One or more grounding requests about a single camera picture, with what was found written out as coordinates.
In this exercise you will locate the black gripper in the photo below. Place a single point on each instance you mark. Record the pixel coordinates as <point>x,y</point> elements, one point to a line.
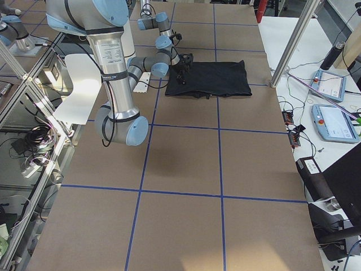
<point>180,70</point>

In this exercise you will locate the black graphic t-shirt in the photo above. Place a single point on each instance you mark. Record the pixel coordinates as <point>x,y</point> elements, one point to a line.
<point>206,79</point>

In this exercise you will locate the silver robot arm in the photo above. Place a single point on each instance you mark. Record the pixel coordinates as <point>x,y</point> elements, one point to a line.
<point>103,25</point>
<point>149,19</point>

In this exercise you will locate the far orange black usb hub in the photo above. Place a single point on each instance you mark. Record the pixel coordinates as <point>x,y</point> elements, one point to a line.
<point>287,117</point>

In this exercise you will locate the orange black usb hub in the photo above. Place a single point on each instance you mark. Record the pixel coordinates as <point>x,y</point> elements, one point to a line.
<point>287,117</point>
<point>293,132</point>

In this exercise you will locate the near orange black usb hub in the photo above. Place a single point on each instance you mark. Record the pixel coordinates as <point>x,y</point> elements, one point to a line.
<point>293,132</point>

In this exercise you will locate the far teach pendant tablet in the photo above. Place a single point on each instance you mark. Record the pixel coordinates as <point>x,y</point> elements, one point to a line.
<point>329,84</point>

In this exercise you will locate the teach pendant tablet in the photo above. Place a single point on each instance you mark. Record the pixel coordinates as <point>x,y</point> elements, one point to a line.
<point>333,125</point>
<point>329,84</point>

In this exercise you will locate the black water bottle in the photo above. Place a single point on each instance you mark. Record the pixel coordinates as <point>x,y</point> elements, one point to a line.
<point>332,55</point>

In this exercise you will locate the near teach pendant tablet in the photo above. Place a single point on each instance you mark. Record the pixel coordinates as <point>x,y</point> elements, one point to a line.
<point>333,125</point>

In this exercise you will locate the black desktop box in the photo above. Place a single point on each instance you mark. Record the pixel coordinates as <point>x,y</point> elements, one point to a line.
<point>315,185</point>

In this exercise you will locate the black computer monitor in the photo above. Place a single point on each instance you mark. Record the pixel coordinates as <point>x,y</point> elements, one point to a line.
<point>343,179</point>

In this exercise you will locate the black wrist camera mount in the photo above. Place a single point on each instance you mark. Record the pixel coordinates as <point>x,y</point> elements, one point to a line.
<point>186,59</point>

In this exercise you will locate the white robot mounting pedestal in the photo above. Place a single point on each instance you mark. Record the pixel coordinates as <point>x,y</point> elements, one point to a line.
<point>111,50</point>

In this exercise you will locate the aluminium frame rail left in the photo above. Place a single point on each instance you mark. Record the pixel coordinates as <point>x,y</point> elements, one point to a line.
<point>34,146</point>

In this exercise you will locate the aluminium frame post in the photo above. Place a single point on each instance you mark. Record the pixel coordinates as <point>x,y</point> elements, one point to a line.
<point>306,15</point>

